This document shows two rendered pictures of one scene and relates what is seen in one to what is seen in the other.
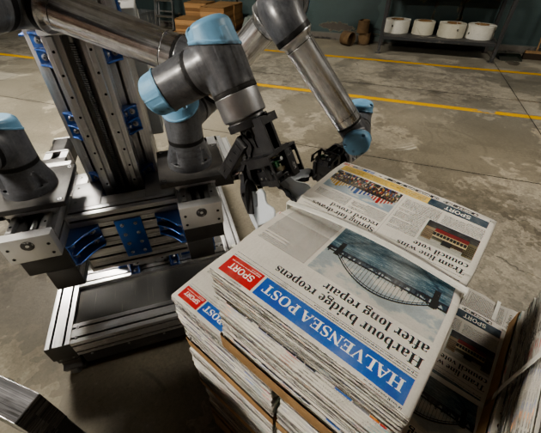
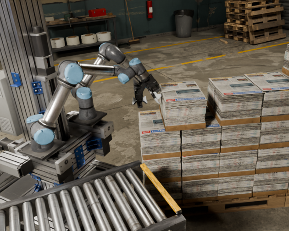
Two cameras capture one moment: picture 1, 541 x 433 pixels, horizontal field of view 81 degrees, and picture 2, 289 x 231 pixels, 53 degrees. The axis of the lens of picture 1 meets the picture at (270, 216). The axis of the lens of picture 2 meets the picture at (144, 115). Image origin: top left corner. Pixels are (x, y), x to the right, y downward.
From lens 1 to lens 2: 1.70 m
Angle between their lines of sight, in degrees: 37
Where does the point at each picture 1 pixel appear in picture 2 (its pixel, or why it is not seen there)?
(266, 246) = (168, 96)
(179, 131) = (89, 101)
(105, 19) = (97, 66)
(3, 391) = (130, 164)
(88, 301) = not seen: hidden behind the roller
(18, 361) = not seen: outside the picture
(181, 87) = (133, 74)
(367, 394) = (200, 101)
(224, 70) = (142, 68)
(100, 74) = not seen: hidden behind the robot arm
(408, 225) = (183, 86)
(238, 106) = (146, 74)
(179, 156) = (89, 112)
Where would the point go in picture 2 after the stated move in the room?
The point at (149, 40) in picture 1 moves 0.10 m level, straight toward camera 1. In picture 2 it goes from (108, 68) to (121, 69)
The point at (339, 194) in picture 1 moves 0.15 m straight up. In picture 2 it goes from (167, 87) to (166, 68)
